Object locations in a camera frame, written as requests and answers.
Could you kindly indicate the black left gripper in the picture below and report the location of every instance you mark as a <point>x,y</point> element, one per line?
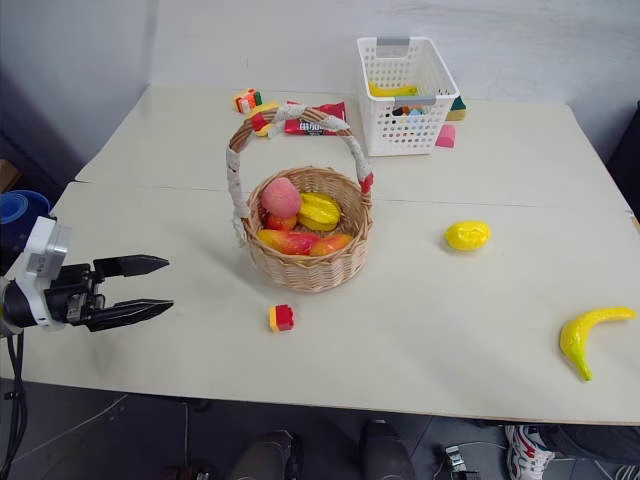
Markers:
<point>70,295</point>

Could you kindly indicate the red-yellow toy apple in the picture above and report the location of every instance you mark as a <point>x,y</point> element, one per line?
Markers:
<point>280,222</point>

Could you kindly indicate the white plastic storage basket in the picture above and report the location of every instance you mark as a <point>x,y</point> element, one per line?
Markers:
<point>405,100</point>

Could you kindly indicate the blue bucket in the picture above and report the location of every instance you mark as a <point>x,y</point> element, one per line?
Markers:
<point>22,207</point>

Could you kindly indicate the yellow red building block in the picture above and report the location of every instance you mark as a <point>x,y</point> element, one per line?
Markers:
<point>281,317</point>

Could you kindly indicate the brown cardboard box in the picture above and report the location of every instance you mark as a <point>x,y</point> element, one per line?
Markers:
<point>7,175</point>

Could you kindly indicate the red yellow toy mango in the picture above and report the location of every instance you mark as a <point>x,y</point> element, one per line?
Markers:
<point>292,241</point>

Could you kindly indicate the pink toy peach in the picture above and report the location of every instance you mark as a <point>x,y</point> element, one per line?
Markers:
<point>280,197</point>

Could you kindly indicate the orange toy mango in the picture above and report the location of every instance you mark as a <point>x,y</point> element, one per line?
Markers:
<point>330,244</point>

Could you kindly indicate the yellow toy starfruit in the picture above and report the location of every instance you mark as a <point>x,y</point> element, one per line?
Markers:
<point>320,212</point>

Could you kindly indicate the yellow red toy burger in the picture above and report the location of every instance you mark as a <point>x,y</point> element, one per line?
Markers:
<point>267,125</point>

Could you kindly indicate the orange green toy block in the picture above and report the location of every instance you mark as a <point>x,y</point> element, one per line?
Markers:
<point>246,101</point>

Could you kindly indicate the red snack packet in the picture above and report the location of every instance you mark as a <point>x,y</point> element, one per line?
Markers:
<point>317,122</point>

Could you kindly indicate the small yellow toy banana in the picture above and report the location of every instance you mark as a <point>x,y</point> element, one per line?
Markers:
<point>392,91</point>

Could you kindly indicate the colourful toy pieces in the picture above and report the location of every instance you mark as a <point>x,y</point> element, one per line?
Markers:
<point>412,110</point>

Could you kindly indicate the yellow toy lemon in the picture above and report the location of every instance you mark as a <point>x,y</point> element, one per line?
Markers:
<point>468,235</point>

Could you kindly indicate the pink toy block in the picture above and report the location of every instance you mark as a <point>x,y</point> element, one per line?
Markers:
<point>446,136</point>

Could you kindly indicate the green yellow toy block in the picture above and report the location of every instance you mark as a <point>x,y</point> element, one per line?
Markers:
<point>457,110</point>

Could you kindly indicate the small black floor device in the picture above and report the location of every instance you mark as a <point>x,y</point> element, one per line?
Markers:
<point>461,462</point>

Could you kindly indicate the white red sneaker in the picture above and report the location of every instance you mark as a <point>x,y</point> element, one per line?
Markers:
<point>527,452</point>

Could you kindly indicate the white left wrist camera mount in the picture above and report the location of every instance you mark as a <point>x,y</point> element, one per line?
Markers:
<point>42,250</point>

